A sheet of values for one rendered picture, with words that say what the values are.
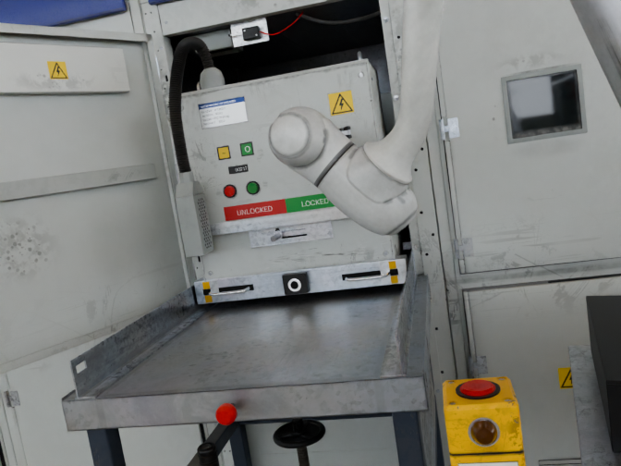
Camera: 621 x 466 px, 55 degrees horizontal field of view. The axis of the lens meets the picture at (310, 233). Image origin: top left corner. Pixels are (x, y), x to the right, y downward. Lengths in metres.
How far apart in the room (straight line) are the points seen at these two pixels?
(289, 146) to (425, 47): 0.26
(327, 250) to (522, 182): 0.50
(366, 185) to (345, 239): 0.46
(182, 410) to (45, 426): 1.09
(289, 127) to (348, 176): 0.13
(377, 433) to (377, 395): 0.80
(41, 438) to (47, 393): 0.16
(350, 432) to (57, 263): 0.89
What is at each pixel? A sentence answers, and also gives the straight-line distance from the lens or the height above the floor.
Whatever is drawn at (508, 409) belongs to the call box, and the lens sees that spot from 0.70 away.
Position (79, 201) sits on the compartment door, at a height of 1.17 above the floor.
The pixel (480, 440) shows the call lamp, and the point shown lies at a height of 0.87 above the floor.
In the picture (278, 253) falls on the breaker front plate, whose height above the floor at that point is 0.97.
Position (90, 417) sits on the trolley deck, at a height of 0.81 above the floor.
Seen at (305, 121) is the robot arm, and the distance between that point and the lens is 0.98.
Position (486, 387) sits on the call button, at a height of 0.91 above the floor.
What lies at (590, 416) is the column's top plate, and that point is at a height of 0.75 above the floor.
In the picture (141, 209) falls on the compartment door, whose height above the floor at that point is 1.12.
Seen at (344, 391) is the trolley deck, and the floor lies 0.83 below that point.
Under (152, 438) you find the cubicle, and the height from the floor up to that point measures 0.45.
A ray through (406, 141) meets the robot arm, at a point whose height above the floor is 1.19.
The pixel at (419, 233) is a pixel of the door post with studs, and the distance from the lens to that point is 1.56.
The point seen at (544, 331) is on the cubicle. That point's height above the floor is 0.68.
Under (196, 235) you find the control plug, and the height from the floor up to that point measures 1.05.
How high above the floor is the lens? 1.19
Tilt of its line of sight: 7 degrees down
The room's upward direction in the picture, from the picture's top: 9 degrees counter-clockwise
